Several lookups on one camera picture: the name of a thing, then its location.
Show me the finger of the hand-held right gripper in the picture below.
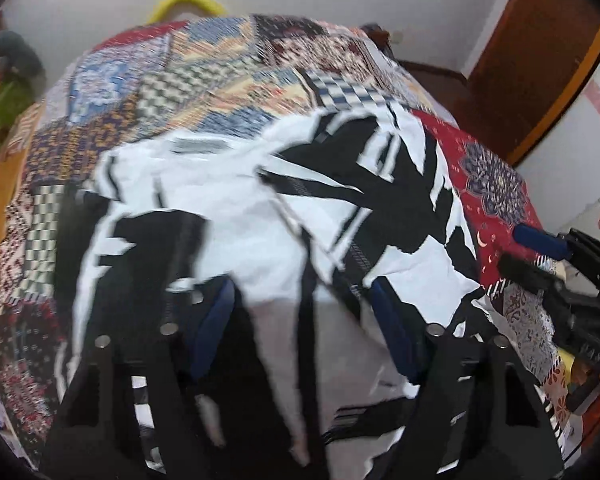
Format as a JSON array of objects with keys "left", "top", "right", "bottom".
[
  {"left": 497, "top": 252, "right": 581, "bottom": 307},
  {"left": 512, "top": 224, "right": 581, "bottom": 262}
]

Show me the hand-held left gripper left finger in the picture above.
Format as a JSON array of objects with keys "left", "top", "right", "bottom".
[{"left": 40, "top": 276, "right": 241, "bottom": 480}]

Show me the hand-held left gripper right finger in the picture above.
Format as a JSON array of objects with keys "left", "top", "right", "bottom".
[{"left": 367, "top": 277, "right": 566, "bottom": 480}]

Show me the black and white garment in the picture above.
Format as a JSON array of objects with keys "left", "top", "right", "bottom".
[{"left": 55, "top": 102, "right": 566, "bottom": 480}]

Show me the white plastic object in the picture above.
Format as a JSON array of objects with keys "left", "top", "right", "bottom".
[{"left": 559, "top": 194, "right": 600, "bottom": 248}]

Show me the brown wooden door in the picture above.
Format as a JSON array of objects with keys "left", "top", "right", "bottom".
[{"left": 467, "top": 0, "right": 600, "bottom": 166}]

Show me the patchwork printed blanket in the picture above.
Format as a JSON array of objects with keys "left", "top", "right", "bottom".
[{"left": 0, "top": 15, "right": 581, "bottom": 466}]

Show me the green basket with clutter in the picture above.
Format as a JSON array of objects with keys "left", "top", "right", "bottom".
[{"left": 0, "top": 30, "right": 48, "bottom": 181}]

